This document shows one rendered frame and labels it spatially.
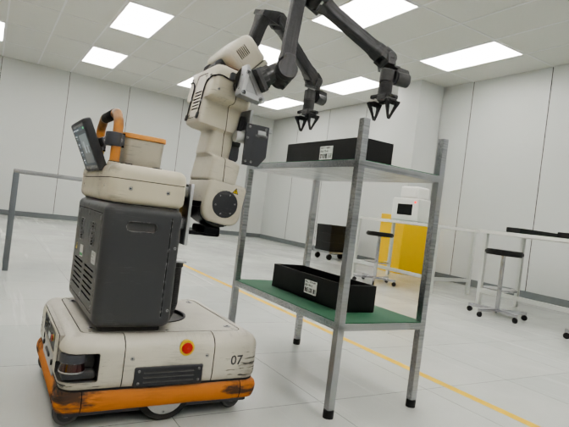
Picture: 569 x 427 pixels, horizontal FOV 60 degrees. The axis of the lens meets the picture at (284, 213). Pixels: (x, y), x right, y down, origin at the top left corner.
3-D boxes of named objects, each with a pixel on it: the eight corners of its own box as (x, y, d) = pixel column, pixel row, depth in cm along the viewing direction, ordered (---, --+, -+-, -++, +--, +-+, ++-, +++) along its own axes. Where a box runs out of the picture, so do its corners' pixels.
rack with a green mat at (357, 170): (297, 342, 279) (321, 149, 278) (417, 407, 201) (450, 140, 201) (223, 345, 255) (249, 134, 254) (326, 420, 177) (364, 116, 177)
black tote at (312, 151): (284, 166, 246) (288, 144, 246) (313, 171, 255) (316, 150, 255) (358, 164, 197) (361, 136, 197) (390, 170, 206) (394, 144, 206)
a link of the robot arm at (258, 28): (254, 0, 220) (267, 0, 212) (276, 15, 229) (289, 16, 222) (217, 94, 223) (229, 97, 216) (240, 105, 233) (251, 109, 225)
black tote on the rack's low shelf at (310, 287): (271, 285, 248) (274, 263, 248) (300, 285, 257) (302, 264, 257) (341, 312, 199) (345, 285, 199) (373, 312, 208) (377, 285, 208)
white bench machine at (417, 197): (407, 221, 680) (411, 188, 680) (433, 224, 645) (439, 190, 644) (389, 219, 658) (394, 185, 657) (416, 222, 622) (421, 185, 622)
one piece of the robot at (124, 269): (82, 370, 149) (117, 97, 149) (60, 324, 196) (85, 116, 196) (187, 364, 167) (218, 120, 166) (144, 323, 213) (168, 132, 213)
